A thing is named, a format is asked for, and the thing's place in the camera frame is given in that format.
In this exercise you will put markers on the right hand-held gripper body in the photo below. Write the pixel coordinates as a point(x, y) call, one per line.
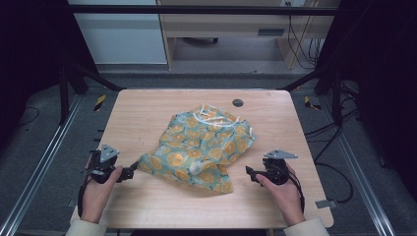
point(277, 170)

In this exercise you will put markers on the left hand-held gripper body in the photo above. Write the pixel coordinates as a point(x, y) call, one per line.
point(106, 154)

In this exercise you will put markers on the person's right hand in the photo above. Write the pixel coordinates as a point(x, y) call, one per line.
point(285, 196)

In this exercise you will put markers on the person's left hand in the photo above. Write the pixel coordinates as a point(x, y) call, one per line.
point(96, 196)

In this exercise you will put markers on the yellow black tape piece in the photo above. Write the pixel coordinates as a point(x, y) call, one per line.
point(309, 103)
point(100, 102)

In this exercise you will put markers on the grey tape piece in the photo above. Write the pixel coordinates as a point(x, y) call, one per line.
point(326, 204)
point(71, 203)

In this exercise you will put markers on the grey round table grommet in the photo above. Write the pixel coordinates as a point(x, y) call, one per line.
point(237, 103)

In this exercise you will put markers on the black metal stand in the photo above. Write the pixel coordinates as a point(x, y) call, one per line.
point(65, 95)
point(336, 95)

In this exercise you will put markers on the white cabinet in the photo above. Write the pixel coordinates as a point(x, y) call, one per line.
point(121, 36)

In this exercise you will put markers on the dark curtain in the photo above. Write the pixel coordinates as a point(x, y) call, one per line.
point(387, 82)
point(29, 49)

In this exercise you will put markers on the aluminium floor rail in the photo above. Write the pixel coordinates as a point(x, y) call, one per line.
point(42, 164)
point(360, 170)

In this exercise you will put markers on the black horizontal frame bar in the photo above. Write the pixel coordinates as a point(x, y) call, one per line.
point(196, 10)

